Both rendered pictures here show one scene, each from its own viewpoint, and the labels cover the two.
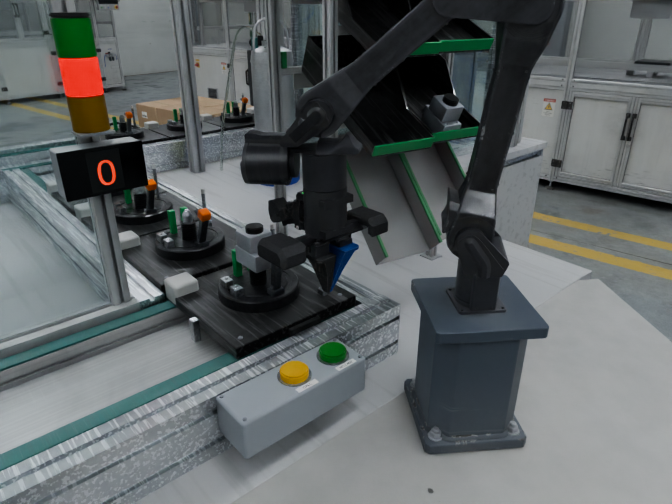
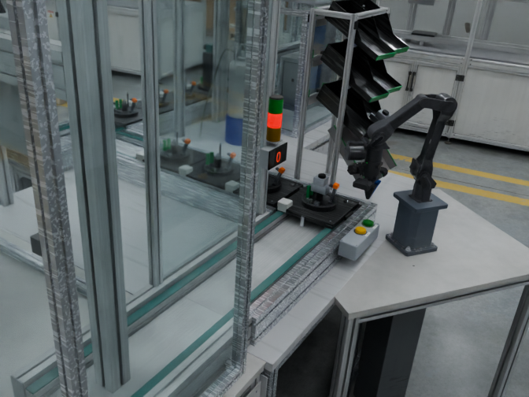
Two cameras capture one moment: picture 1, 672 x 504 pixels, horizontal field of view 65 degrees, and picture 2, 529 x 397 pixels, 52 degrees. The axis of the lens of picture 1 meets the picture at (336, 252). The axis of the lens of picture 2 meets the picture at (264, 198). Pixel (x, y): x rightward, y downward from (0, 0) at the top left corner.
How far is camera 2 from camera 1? 1.41 m
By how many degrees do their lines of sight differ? 16
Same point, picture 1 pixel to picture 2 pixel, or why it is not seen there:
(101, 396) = (286, 248)
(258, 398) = (354, 239)
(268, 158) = (359, 151)
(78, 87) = (277, 124)
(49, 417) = (275, 256)
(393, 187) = not seen: hidden behind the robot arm
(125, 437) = (323, 254)
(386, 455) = (393, 258)
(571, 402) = (446, 236)
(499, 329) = (434, 206)
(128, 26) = not seen: outside the picture
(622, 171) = not seen: hidden behind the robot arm
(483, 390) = (426, 229)
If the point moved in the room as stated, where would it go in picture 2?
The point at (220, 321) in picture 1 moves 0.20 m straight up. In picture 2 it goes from (316, 216) to (322, 167)
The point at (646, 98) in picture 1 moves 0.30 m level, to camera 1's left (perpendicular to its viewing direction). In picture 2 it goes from (421, 61) to (395, 61)
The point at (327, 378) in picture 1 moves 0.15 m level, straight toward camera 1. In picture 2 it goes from (371, 231) to (393, 253)
